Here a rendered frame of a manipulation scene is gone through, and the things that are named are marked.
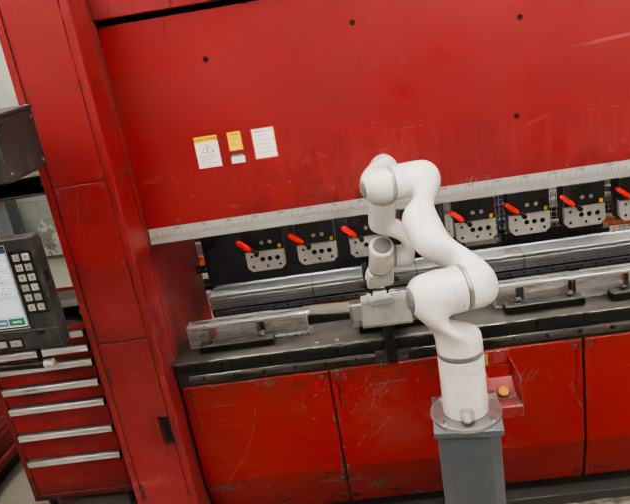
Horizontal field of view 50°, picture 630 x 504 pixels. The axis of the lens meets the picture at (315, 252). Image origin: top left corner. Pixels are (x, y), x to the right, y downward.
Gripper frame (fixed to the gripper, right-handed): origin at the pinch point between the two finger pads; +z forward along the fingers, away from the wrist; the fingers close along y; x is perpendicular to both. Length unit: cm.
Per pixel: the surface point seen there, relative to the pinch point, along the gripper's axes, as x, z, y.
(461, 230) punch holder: -12.7, -10.2, -34.2
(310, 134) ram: -46, -39, 16
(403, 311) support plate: 11.1, -0.6, -6.6
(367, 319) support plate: 11.8, -1.2, 7.1
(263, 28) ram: -72, -68, 26
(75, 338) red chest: -22, 37, 127
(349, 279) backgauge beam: -22.8, 30.7, 6.8
